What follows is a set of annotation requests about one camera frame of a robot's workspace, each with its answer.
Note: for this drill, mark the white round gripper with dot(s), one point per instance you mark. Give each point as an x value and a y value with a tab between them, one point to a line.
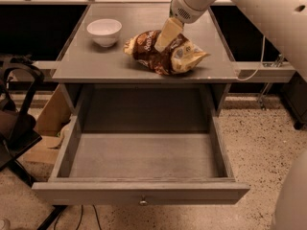
180	9

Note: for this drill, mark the brown chip bag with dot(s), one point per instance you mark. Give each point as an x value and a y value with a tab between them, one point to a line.
179	57

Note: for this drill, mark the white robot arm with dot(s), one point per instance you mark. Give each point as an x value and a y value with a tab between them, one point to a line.
284	24

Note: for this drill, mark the grey cabinet counter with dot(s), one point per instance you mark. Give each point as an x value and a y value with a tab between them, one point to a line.
86	62

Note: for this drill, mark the open grey top drawer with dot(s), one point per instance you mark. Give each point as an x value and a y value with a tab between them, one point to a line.
125	141

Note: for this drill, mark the round metal drawer knob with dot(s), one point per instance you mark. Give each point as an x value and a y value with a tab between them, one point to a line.
143	201

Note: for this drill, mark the white ceramic bowl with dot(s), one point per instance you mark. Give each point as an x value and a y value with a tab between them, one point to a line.
105	32

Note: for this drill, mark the cardboard box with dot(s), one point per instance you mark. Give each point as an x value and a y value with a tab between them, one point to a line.
50	125

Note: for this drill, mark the black chair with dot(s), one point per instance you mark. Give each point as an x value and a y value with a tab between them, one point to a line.
17	133

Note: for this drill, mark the grey side rail shelf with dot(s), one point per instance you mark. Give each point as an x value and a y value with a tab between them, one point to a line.
253	71

